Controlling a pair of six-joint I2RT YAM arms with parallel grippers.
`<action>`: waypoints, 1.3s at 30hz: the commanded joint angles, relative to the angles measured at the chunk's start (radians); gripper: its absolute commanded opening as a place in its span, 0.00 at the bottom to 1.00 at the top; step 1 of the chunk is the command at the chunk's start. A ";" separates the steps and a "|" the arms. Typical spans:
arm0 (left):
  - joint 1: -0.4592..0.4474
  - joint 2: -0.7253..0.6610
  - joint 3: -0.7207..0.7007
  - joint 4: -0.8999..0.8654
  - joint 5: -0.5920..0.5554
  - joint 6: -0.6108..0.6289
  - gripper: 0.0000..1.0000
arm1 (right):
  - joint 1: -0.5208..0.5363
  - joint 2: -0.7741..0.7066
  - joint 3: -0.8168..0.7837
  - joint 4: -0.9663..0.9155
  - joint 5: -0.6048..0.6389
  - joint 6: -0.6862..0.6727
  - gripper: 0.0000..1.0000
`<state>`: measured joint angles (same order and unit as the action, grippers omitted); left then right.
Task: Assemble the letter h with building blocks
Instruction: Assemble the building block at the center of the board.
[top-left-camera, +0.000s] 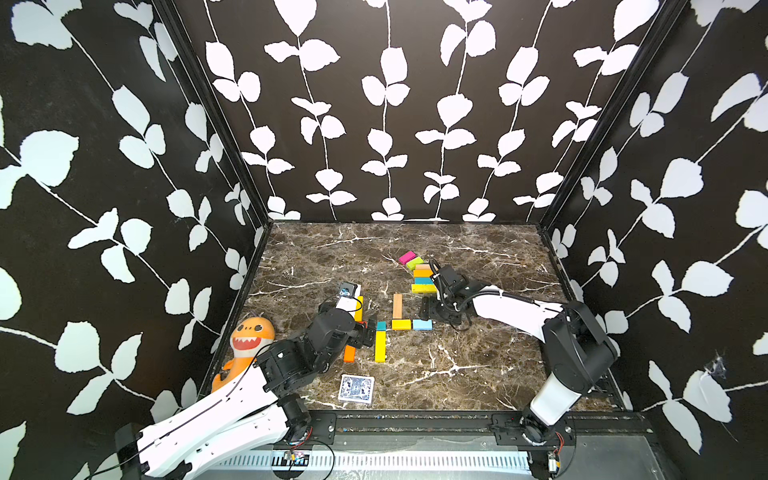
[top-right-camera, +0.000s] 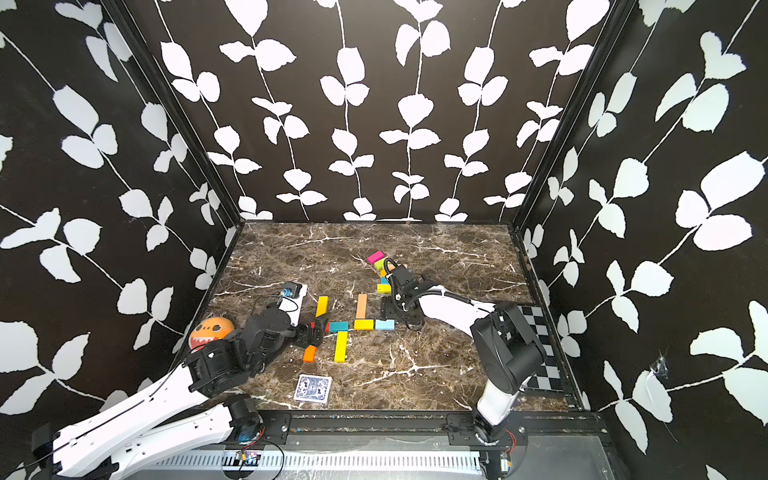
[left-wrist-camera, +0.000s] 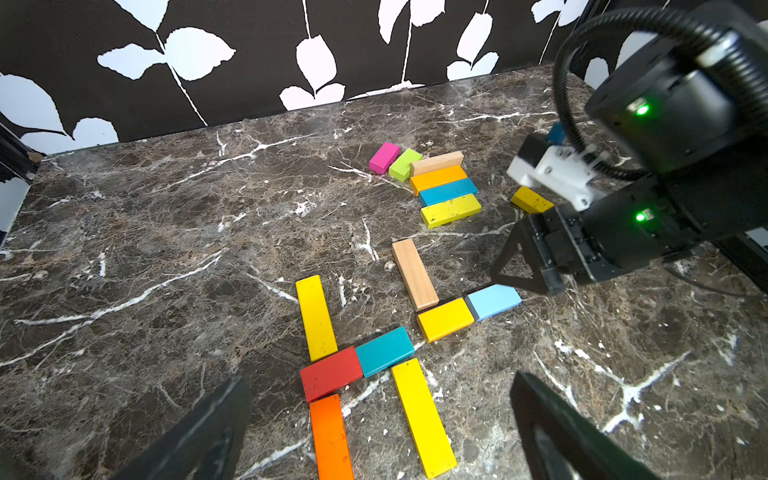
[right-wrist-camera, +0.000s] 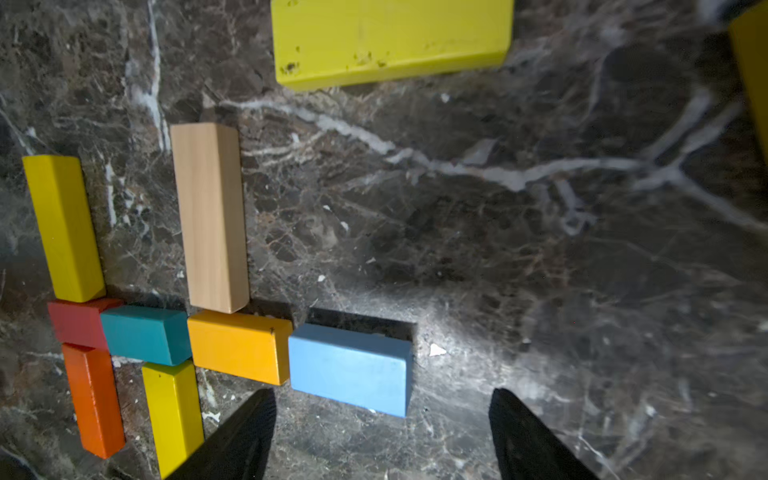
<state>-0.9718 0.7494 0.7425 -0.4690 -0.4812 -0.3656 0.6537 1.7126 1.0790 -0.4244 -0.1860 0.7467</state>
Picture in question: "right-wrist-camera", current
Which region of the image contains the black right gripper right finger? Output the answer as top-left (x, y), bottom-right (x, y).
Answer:
top-left (488, 388), bottom-right (597, 480)

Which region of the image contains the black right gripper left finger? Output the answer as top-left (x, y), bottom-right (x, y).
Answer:
top-left (168, 388), bottom-right (277, 480)

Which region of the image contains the yellow plank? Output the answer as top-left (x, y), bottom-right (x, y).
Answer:
top-left (142, 360), bottom-right (204, 479)
top-left (729, 1), bottom-right (767, 160)

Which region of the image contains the amber yellow short block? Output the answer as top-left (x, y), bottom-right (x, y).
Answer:
top-left (187, 310), bottom-right (293, 386)

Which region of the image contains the orange block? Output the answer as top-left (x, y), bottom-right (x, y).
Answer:
top-left (62, 343), bottom-right (125, 459)

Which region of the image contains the teal block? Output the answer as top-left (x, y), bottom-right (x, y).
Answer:
top-left (100, 305), bottom-right (192, 366)

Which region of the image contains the light blue block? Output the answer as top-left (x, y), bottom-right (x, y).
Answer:
top-left (289, 324), bottom-right (413, 418)

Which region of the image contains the red block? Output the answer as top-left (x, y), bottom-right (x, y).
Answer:
top-left (47, 297), bottom-right (124, 351)

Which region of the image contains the natural wood short block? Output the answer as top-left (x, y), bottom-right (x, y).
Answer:
top-left (170, 123), bottom-right (250, 313)

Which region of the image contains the yellow-green long block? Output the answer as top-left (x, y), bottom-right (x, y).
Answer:
top-left (270, 0), bottom-right (514, 91)

